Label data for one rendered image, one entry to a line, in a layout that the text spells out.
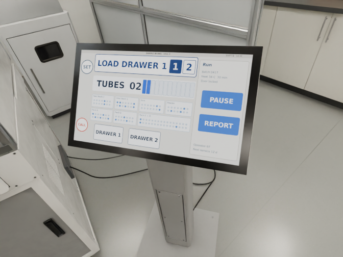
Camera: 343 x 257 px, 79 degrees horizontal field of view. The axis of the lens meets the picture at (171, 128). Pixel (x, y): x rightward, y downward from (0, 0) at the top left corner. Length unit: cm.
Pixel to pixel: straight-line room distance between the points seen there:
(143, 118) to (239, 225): 114
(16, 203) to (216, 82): 84
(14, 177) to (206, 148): 65
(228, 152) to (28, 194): 76
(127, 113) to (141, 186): 116
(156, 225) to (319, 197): 114
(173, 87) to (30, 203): 73
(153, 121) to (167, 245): 100
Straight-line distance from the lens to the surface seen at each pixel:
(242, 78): 54
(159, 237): 146
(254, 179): 176
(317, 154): 211
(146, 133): 57
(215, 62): 55
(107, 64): 65
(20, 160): 85
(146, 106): 57
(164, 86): 56
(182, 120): 54
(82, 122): 67
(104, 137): 63
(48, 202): 102
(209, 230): 147
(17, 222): 109
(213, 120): 53
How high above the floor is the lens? 139
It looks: 41 degrees down
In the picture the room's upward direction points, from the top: 6 degrees counter-clockwise
